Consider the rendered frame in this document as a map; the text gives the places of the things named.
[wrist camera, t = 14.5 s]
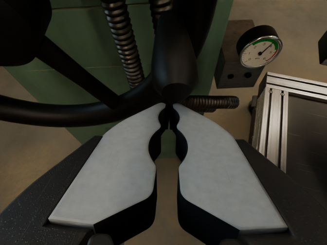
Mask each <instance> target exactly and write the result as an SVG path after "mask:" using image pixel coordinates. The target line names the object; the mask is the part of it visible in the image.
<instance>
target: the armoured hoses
mask: <svg viewBox="0 0 327 245"><path fill-rule="evenodd" d="M100 1H101V6H102V7H103V8H104V10H103V13H104V14H105V15H106V20H107V21H108V26H109V27H110V32H111V33H112V37H113V39H114V41H113V42H114V43H115V47H116V48H117V52H118V53H119V57H120V61H121V62H122V66H123V69H124V73H125V74H126V77H127V80H128V84H129V87H130V89H132V88H134V87H135V86H137V85H138V84H139V83H141V82H142V81H143V80H144V79H145V77H144V76H145V75H144V71H143V67H142V63H141V59H140V55H139V54H138V52H139V51H138V49H137V45H136V40H135V35H134V34H133V32H134V30H133V29H132V24H131V23H130V21H131V18H130V17H129V11H128V10H127V7H128V6H127V5H126V0H100ZM148 3H149V4H150V11H151V17H152V23H153V29H154V34H156V30H157V25H158V19H159V17H160V15H161V14H162V13H163V12H165V11H168V10H173V0H148ZM159 103H164V104H166V105H173V104H176V103H179V104H181V105H183V106H185V107H187V108H189V109H191V110H193V111H195V112H205V113H214V112H215V111H216V109H235V108H237V107H238V106H239V98H238V97H236V96H210V95H189V96H188V97H187V98H186V99H184V100H181V101H176V102H174V101H168V100H166V99H165V98H164V99H163V100H161V101H160V102H159Z"/></svg>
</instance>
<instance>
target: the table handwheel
mask: <svg viewBox="0 0 327 245"><path fill-rule="evenodd" d="M216 5H217V0H173V10H174V11H177V12H179V13H180V14H181V16H182V18H183V21H184V24H185V26H186V29H187V31H188V33H189V36H190V40H191V43H192V46H193V49H194V53H195V56H196V59H197V58H198V56H199V54H200V52H201V50H202V48H203V46H204V44H205V41H206V39H207V36H208V33H209V30H210V27H211V24H212V21H213V17H214V13H215V9H216ZM51 18H52V7H51V3H50V0H0V66H6V67H13V66H22V65H25V64H28V63H30V62H31V61H33V60H34V58H35V57H36V58H38V59H39V60H41V61H42V62H44V63H45V64H47V65H48V66H50V67H51V68H53V69H54V70H56V71H57V72H59V73H61V74H62V75H64V76H65V77H67V78H68V79H70V80H71V81H73V82H74V83H76V84H77V85H79V86H80V87H82V88H83V89H84V90H85V91H87V92H88V93H90V94H91V95H92V96H94V97H95V98H96V99H98V100H99V101H100V102H95V103H89V104H79V105H55V104H44V103H36V102H30V101H25V100H20V99H15V98H11V97H7V96H3V95H0V121H6V122H11V123H20V124H26V125H35V126H45V127H86V126H95V125H102V124H107V123H113V122H117V121H121V120H124V119H127V118H129V117H131V116H133V115H135V114H137V113H139V112H141V111H143V110H146V109H148V108H150V107H152V106H154V105H156V104H157V103H159V102H160V101H161V100H163V99H164V98H163V97H162V96H161V95H160V94H159V93H158V92H157V91H156V90H155V89H154V87H153V85H152V72H151V73H150V74H149V75H148V76H147V77H146V78H145V79H144V80H143V81H142V82H141V83H139V84H138V85H137V86H135V87H134V88H132V89H131V90H129V91H127V92H125V93H123V94H121V95H119V96H118V95H117V94H116V93H115V92H113V91H112V90H111V89H109V88H108V87H107V86H105V85H104V84H103V83H102V82H100V81H99V80H98V79H96V78H95V77H94V76H92V75H91V74H90V73H89V72H87V71H86V70H85V69H84V68H83V67H82V66H80V65H79V64H78V63H77V62H76V61H74V60H73V59H72V58H71V57H70V56H69V55H67V54H66V53H65V52H64V51H63V50H62V49H60V48H59V47H58V46H57V45H56V44H54V43H53V42H52V41H51V40H50V39H49V38H48V37H47V36H45V33H46V31H47V28H48V26H49V23H50V21H51Z"/></svg>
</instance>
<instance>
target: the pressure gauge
mask: <svg viewBox="0 0 327 245"><path fill-rule="evenodd" d="M267 47H268V48H267ZM282 47H283V44H282V41H281V39H280V38H279V37H278V35H277V33H276V30H275V29H274V28H273V27H272V26H269V25H259V26H256V27H253V28H251V29H249V30H248V31H246V32H245V33H244V34H243V35H242V36H241V37H240V38H239V40H238V42H237V44H236V50H237V54H238V57H239V61H240V64H241V65H242V66H244V67H246V68H252V69H253V68H259V67H262V66H264V65H267V64H269V63H270V62H272V61H273V60H275V59H276V58H277V57H278V55H279V54H280V52H281V50H282ZM266 48H267V49H266ZM265 49H266V50H265ZM264 50H265V51H264ZM263 51H264V52H263ZM259 52H263V53H262V55H258V53H259Z"/></svg>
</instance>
